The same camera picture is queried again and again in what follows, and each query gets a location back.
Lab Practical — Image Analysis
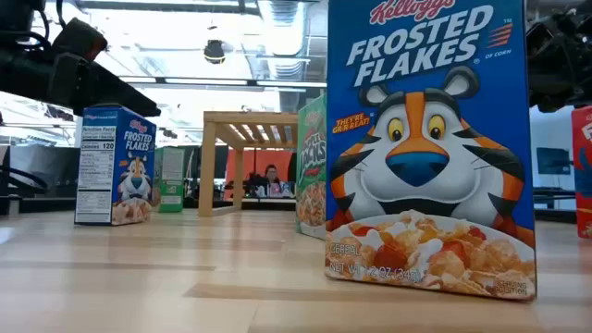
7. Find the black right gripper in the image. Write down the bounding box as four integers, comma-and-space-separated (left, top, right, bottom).
525, 20, 592, 114

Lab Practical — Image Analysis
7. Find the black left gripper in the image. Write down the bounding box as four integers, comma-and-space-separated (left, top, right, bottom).
0, 48, 162, 117

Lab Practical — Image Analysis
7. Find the blue Frosted Flakes cereal box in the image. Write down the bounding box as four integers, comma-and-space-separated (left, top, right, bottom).
73, 105, 157, 227
325, 0, 538, 302

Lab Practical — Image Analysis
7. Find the green Apple Jacks cereal box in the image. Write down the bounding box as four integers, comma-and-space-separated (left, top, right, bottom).
295, 93, 328, 241
154, 145, 186, 214

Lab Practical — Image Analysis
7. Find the red Froot Loops cereal box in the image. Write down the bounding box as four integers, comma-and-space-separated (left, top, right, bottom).
571, 105, 592, 240

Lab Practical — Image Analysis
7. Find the wooden slatted shelf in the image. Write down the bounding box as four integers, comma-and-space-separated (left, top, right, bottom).
197, 110, 299, 217

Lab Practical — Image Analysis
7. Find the dark monitor screen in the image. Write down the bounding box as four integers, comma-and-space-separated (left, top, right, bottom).
536, 146, 573, 176

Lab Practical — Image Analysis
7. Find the dark grey partition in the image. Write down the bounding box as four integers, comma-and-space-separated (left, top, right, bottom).
8, 145, 80, 200

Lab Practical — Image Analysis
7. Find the black curved chair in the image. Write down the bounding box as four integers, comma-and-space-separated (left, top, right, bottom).
0, 145, 50, 198

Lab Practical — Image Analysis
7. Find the person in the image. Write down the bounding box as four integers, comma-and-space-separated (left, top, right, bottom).
256, 164, 293, 199

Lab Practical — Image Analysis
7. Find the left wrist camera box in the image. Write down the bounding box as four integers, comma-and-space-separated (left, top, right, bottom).
49, 17, 109, 64

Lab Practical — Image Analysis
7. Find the black ceiling camera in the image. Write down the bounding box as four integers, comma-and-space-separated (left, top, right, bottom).
203, 39, 227, 65

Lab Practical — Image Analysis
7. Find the black aluminium table frame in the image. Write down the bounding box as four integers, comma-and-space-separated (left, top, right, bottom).
0, 196, 297, 213

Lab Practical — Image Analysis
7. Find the orange wall panel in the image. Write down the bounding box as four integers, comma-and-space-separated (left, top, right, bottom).
225, 148, 295, 201

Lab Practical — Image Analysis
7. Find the silver ribbed ventilation duct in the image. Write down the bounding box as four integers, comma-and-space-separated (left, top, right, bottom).
256, 0, 310, 112

